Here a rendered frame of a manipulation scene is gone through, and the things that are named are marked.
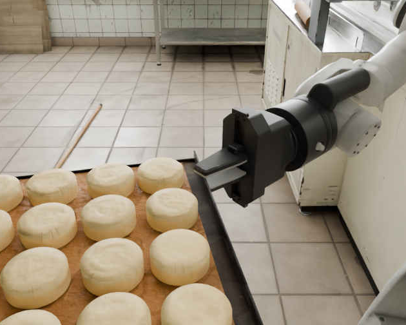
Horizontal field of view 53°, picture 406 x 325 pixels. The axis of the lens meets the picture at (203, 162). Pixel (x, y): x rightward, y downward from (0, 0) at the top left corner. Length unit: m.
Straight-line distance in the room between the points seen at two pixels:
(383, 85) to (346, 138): 0.11
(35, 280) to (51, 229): 0.06
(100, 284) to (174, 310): 0.06
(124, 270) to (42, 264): 0.07
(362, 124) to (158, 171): 0.29
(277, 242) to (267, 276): 0.22
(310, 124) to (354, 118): 0.09
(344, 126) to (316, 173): 1.36
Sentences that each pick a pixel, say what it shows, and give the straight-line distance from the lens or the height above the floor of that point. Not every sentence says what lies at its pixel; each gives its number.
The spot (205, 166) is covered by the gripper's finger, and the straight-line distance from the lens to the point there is 0.44.
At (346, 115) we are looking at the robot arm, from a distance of 0.58.
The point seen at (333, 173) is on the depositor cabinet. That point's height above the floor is 0.27.
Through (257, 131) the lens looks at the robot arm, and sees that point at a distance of 0.45.
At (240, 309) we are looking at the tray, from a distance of 0.33.
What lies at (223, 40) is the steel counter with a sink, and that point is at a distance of 4.21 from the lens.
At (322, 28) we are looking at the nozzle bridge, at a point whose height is 0.90.
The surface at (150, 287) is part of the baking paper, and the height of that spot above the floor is 1.04.
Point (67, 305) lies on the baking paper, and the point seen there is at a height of 1.04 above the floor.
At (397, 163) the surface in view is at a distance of 1.52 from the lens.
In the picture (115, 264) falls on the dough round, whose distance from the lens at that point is 0.33.
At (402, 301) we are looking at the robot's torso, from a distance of 0.59.
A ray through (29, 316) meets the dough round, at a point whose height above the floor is 1.06.
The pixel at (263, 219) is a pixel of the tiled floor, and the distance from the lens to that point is 2.06.
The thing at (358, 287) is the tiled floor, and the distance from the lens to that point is 1.84.
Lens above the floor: 1.30
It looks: 31 degrees down
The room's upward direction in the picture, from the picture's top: straight up
